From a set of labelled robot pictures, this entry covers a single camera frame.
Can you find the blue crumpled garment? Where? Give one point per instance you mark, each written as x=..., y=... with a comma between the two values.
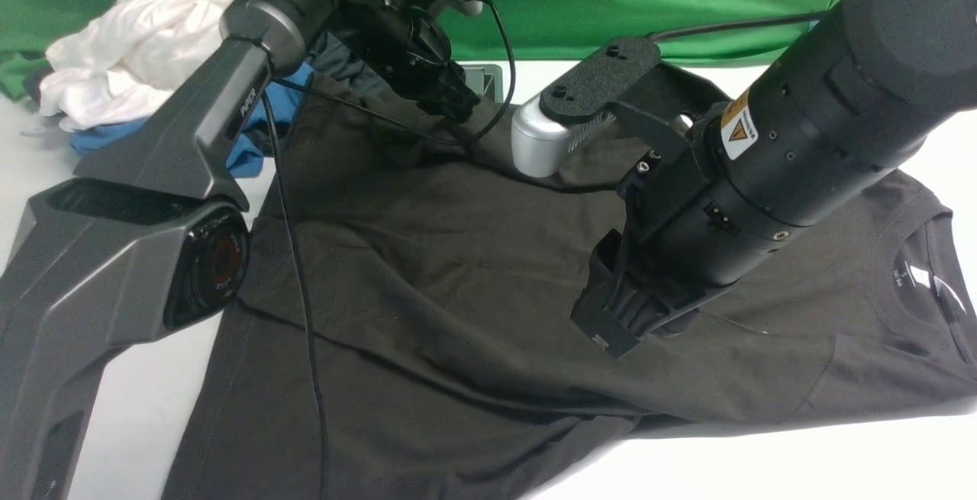
x=244, y=149

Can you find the dark teal crumpled garment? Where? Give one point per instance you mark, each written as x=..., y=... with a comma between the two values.
x=328, y=55

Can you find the gray robot arm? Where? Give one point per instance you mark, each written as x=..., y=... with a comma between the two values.
x=149, y=237

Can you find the dark gray long-sleeved shirt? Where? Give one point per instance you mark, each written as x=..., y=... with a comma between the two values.
x=441, y=289

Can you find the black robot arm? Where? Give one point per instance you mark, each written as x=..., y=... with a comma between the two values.
x=844, y=105

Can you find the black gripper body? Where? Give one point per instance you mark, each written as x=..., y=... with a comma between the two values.
x=404, y=44
x=688, y=236

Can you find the white crumpled garment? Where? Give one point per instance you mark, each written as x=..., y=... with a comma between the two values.
x=125, y=63

